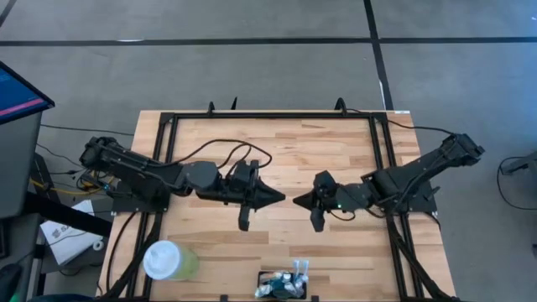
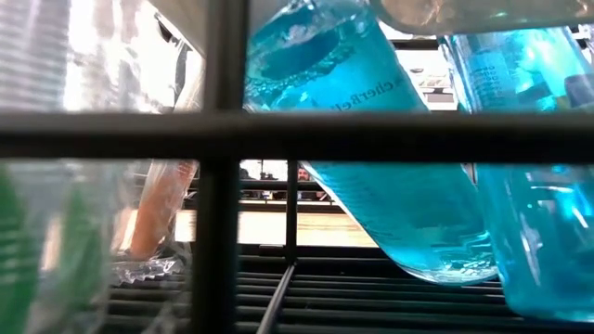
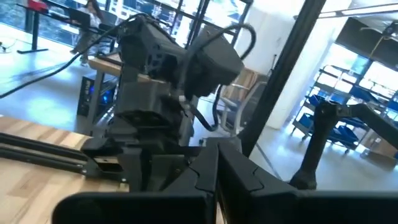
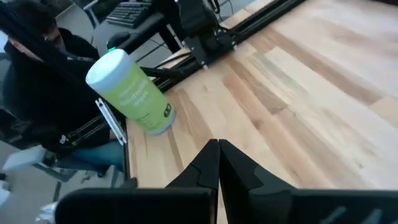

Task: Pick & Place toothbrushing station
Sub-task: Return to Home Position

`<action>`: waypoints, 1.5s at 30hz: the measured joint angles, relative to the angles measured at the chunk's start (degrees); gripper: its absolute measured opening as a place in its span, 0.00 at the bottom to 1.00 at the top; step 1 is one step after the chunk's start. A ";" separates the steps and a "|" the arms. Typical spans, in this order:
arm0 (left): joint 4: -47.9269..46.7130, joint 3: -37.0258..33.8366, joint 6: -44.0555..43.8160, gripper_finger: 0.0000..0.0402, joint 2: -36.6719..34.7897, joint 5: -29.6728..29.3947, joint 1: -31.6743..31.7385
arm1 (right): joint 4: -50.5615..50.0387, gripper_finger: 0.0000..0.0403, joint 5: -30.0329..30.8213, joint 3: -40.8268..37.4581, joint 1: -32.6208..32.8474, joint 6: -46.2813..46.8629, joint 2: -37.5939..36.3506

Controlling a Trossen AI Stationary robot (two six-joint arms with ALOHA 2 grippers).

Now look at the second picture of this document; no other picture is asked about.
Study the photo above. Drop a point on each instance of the clear plastic container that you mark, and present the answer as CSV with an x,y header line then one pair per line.
x,y
482,14

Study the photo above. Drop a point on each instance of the white-green toothbrush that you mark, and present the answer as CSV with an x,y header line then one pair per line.
x,y
107,60

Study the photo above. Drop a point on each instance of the bagged orange item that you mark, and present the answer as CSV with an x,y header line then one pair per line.
x,y
28,260

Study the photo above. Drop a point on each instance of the person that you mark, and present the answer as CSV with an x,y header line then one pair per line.
x,y
304,175

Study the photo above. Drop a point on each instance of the blue mouthwash bottle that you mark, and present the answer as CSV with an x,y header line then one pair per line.
x,y
547,241

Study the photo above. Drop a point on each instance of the orange toothbrush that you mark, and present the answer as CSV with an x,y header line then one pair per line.
x,y
158,213

